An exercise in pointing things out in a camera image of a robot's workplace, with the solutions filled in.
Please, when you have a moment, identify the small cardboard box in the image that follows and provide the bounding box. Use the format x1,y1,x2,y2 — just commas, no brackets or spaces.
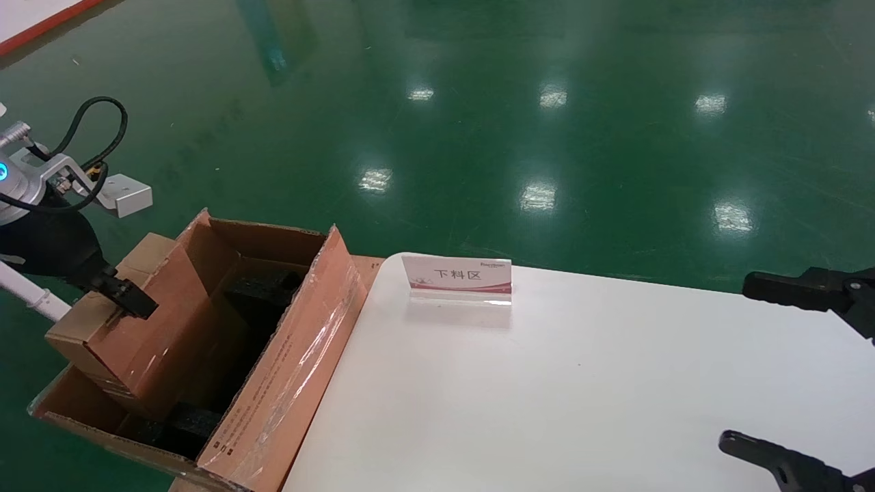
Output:
46,233,230,421

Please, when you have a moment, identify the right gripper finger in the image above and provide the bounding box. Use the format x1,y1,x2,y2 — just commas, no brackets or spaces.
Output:
743,267,875,342
718,430,875,492

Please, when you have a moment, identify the white board with red edge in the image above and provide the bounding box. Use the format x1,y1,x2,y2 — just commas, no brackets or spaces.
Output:
0,0,103,57

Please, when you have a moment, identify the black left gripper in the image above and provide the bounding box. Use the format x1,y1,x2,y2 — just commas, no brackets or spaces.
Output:
0,198,159,320

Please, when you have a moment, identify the black foam insert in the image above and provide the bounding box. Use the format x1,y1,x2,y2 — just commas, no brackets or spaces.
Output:
133,270,305,459

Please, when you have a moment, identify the large cardboard box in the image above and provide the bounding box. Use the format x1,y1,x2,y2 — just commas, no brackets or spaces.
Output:
27,208,383,492

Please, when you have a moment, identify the acrylic table sign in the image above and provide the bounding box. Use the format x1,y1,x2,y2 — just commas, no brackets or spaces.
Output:
401,254,513,306

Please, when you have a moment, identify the white pipe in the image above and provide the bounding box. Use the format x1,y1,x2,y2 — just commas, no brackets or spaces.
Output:
0,262,72,322

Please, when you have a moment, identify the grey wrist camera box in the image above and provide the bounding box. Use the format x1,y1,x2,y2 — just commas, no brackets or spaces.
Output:
10,154,153,219

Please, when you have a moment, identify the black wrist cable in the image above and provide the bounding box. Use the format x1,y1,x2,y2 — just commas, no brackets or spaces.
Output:
0,96,129,213

